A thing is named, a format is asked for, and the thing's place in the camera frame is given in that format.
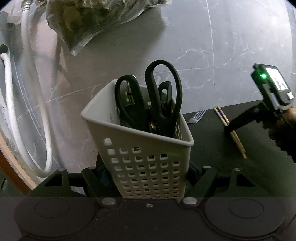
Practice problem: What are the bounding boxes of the black handled kitchen knife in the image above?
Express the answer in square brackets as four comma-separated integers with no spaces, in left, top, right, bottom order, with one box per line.
[158,81,172,109]

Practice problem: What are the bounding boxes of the white perforated utensil basket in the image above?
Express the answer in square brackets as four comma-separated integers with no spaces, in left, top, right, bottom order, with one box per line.
[81,80,194,200]

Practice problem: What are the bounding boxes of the white flexible hose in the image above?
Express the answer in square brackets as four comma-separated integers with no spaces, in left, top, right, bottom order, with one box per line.
[0,0,53,178]

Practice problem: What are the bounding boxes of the plastic bag of dried leaves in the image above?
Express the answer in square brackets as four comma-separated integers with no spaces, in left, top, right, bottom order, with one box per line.
[46,0,172,56]

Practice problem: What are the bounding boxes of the person's right hand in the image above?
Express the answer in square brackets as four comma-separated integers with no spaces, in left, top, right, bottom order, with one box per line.
[263,106,295,163]

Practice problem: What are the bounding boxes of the black handled scissors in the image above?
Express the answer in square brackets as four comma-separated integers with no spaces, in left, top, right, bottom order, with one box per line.
[114,60,183,138]

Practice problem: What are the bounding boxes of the silver fork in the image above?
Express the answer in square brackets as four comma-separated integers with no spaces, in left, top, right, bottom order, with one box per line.
[187,109,206,124]

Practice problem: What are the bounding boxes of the bamboo chopstick with purple band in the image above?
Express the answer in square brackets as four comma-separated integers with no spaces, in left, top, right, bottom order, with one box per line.
[218,106,247,159]

